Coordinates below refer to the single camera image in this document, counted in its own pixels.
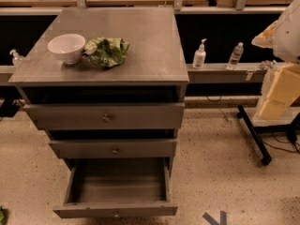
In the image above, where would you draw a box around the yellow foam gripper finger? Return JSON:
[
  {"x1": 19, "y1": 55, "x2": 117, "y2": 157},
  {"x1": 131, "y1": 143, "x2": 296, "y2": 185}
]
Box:
[{"x1": 257, "y1": 63, "x2": 300, "y2": 120}]

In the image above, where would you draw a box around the green jalapeno chip bag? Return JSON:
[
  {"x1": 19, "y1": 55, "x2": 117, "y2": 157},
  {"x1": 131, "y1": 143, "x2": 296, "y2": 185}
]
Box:
[{"x1": 83, "y1": 37, "x2": 129, "y2": 68}]

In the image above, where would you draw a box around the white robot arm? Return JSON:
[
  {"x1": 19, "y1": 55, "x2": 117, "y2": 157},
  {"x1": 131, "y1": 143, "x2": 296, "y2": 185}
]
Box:
[{"x1": 257, "y1": 0, "x2": 300, "y2": 120}]

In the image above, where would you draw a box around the grey drawer cabinet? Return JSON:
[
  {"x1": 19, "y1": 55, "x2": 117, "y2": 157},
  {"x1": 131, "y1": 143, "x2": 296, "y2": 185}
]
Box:
[{"x1": 8, "y1": 7, "x2": 190, "y2": 219}]

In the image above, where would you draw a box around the grey open bottom drawer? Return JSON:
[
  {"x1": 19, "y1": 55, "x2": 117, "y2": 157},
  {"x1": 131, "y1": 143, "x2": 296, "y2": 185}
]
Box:
[{"x1": 53, "y1": 157, "x2": 177, "y2": 218}]

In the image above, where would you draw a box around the grey top drawer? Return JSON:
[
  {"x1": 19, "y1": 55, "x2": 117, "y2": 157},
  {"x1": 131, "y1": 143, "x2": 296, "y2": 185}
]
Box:
[{"x1": 24, "y1": 103, "x2": 185, "y2": 130}]

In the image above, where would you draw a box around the crumpled clear plastic wrap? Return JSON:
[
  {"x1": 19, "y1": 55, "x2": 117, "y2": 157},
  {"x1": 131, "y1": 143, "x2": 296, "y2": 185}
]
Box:
[{"x1": 261, "y1": 60, "x2": 277, "y2": 70}]

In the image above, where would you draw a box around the clear plastic water bottle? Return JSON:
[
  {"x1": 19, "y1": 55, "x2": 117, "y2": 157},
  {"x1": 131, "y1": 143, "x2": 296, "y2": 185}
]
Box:
[{"x1": 226, "y1": 42, "x2": 244, "y2": 69}]

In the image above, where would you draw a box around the black stand base leg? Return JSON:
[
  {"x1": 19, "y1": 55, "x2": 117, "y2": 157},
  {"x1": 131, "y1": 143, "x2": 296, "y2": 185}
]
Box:
[{"x1": 237, "y1": 105, "x2": 272, "y2": 165}]

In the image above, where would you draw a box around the white pump lotion bottle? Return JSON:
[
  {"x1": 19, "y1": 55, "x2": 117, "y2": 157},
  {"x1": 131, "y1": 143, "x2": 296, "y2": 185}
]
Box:
[{"x1": 192, "y1": 38, "x2": 206, "y2": 68}]

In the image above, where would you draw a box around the blue tape floor marker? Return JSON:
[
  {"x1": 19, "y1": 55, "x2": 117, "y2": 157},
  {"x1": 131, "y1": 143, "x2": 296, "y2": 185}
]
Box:
[{"x1": 202, "y1": 210, "x2": 228, "y2": 225}]

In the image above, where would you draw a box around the white ceramic bowl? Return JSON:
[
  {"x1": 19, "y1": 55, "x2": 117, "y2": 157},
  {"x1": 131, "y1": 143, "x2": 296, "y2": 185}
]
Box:
[{"x1": 48, "y1": 34, "x2": 85, "y2": 65}]

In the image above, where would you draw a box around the clear pump dispenser bottle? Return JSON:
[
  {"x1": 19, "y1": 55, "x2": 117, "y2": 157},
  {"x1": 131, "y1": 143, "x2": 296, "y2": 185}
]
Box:
[{"x1": 9, "y1": 49, "x2": 24, "y2": 67}]

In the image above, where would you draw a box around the green object at floor edge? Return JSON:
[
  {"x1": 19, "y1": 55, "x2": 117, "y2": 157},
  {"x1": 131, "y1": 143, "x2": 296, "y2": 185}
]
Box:
[{"x1": 0, "y1": 206, "x2": 6, "y2": 225}]

